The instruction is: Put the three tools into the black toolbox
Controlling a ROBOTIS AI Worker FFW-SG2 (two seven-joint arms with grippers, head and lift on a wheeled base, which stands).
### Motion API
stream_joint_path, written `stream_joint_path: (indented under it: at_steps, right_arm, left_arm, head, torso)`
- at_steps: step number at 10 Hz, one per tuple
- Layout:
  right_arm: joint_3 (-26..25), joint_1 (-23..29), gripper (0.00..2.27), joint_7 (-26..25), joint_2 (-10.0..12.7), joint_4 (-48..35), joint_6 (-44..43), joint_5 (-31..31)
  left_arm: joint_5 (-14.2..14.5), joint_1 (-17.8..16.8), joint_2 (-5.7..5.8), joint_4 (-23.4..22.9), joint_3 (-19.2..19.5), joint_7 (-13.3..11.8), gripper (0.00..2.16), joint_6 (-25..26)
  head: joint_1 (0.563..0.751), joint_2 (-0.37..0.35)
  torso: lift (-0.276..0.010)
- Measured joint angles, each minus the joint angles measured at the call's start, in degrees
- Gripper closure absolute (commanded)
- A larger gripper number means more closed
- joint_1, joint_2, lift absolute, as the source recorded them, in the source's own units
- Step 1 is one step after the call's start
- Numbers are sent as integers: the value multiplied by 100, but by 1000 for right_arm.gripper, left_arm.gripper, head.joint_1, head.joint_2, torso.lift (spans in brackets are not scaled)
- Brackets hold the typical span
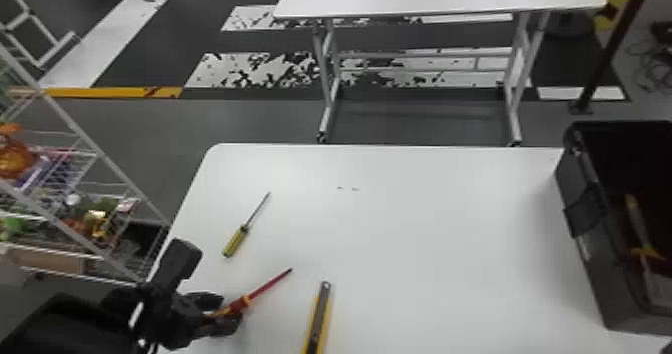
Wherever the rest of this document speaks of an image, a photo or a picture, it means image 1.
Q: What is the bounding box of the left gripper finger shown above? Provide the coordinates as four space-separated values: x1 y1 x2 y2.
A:
198 313 244 340
180 291 226 312

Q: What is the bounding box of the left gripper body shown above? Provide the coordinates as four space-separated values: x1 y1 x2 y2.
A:
138 285 207 350

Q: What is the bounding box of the red screwdriver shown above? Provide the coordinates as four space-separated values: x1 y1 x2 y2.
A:
209 267 294 318

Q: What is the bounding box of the yellow screwdriver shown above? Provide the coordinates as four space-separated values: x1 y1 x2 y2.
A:
220 190 272 259

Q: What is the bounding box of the yellow utility knife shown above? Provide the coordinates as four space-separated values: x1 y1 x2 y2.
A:
301 280 334 354

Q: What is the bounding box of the orange snack packet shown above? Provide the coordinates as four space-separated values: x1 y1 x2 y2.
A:
0 123 39 182

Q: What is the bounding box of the black tool box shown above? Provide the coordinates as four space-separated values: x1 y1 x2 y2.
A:
554 119 672 337

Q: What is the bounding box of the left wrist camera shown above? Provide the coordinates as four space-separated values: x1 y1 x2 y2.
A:
151 237 204 294

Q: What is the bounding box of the white wire rack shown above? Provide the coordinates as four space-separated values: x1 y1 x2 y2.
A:
0 45 172 288

